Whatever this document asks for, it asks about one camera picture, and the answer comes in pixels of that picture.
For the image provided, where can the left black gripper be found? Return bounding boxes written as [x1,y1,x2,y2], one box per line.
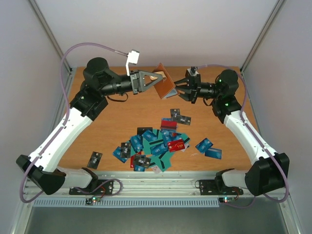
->
[100,69,163,97]

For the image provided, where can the brown leather card holder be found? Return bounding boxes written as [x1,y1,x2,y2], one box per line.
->
[153,63,179,99]

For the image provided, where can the teal striped card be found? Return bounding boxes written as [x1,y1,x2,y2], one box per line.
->
[142,129,191,155]

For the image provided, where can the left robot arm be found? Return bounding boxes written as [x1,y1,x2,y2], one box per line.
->
[16,58,163,195]

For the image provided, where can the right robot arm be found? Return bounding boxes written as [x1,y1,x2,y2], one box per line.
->
[175,67,290,202]

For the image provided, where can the black card top upper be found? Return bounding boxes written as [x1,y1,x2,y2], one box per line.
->
[170,108,180,121]

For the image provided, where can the black VIP card top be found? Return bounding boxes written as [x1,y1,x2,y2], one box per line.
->
[173,115,191,125]

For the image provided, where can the black vip card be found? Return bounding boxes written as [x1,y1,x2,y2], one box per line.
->
[120,142,131,158]
[173,115,191,125]
[134,154,151,168]
[87,152,102,169]

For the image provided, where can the dark red card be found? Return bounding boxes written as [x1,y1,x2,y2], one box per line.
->
[160,120,177,131]

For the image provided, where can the black plain card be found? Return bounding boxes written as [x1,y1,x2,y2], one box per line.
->
[137,127,153,135]

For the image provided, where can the red gold VIP card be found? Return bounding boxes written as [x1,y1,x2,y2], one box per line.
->
[167,139,185,152]

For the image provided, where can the blue card right upper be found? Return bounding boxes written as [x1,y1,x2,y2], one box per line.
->
[196,138,213,154]

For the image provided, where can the blue card pile centre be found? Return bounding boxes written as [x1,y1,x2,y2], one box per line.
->
[130,135,143,153]

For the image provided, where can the blue card far right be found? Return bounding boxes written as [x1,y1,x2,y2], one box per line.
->
[205,148,222,160]

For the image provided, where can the teal card pile bottom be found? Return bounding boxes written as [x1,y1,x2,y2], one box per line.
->
[149,156,172,172]

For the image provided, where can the blue card left edge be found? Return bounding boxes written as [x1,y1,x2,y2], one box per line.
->
[113,146,128,163]

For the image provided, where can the black VIP card bottom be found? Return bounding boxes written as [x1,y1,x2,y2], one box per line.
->
[134,154,151,168]

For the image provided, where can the black VIP card far left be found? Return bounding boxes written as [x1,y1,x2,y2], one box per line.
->
[87,152,102,169]

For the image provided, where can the right controller board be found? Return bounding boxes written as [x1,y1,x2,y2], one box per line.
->
[219,196,237,203]

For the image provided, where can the controller board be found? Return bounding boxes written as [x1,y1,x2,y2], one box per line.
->
[219,196,237,203]
[85,197,101,205]

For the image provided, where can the left controller board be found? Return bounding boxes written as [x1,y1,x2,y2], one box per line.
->
[85,197,101,205]

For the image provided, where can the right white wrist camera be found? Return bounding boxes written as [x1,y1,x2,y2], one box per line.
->
[185,66,199,77]

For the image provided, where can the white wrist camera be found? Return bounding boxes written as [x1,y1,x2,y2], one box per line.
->
[185,66,199,77]
[125,50,140,76]

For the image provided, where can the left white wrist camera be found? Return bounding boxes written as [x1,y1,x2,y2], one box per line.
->
[125,50,140,76]

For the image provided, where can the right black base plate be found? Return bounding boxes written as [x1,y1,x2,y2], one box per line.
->
[199,179,244,196]

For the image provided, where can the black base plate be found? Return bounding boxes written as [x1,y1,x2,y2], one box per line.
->
[69,179,114,196]
[199,179,244,196]

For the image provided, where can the aluminium frame rails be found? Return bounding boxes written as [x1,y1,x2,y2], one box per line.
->
[21,170,291,198]

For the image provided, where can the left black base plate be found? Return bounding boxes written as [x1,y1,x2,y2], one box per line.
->
[69,179,114,196]

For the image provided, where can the grey slotted cable duct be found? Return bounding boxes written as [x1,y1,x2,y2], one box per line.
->
[33,197,219,208]

